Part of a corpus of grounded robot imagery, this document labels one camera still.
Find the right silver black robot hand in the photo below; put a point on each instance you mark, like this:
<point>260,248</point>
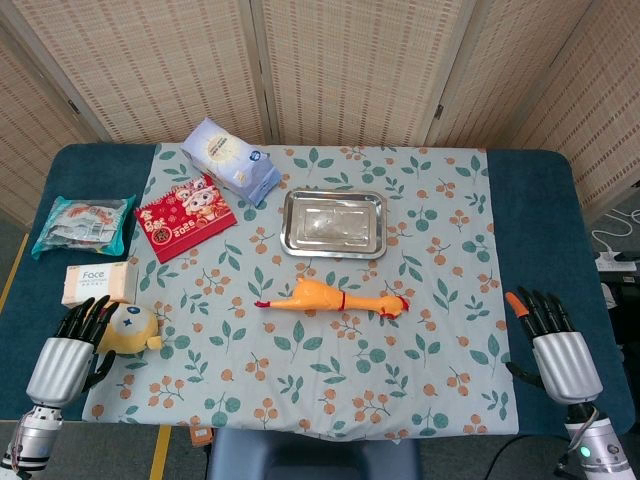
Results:
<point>565,365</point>

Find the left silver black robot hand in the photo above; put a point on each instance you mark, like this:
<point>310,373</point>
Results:
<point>60,365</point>

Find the yellow rubber chicken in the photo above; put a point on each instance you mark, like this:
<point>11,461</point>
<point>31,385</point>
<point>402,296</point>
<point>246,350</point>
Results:
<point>320,297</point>

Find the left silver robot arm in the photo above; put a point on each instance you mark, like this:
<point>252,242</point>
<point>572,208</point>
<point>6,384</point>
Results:
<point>35,435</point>

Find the yellow plush toy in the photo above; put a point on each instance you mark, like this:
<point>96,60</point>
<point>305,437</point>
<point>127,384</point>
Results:
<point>130,330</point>

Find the stainless steel tray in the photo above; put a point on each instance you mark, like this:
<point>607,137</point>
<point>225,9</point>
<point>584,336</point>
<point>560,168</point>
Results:
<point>332,225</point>

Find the orange white tissue box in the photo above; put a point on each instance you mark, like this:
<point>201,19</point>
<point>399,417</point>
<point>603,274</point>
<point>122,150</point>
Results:
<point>95,282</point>

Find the white power strip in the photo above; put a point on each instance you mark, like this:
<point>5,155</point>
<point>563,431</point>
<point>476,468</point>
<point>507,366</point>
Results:
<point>611,263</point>

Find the black power plug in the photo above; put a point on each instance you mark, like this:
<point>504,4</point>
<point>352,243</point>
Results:
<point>627,257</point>

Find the teal snack bag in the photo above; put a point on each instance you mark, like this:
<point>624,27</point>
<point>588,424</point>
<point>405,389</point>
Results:
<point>80,225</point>

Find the small orange box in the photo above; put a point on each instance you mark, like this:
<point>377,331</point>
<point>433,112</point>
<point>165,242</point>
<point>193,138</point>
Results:
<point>201,436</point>

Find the red desk calendar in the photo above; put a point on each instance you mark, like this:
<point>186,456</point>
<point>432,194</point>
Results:
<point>185,225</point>

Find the floral leaf print tablecloth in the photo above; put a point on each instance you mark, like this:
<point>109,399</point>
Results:
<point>300,360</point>

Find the dark blue chair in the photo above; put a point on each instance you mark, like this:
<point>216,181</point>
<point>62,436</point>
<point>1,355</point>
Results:
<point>300,455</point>

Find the metal screen hinge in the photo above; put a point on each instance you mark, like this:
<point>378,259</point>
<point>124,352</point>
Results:
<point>74,106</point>
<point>439,111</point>

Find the light blue tissue pack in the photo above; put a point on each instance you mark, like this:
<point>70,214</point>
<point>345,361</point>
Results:
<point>225,155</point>

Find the woven folding screen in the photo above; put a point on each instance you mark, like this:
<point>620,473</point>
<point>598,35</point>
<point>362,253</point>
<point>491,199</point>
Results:
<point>165,65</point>

